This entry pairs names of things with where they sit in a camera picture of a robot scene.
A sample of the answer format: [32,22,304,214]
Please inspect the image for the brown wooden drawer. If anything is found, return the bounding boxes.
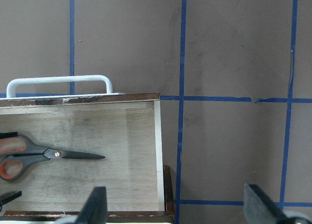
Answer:
[0,93,164,212]

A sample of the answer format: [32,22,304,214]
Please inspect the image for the black orange scissors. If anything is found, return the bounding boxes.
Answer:
[0,133,105,181]

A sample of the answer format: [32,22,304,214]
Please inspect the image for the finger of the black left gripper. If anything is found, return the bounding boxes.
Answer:
[0,191,22,212]
[0,132,18,139]

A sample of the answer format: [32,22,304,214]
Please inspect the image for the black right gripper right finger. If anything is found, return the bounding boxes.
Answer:
[244,183,312,224]

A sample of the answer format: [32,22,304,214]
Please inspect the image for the white drawer handle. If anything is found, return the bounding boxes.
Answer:
[6,75,126,99]

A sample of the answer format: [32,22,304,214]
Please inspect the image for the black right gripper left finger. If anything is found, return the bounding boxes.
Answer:
[76,186,108,224]

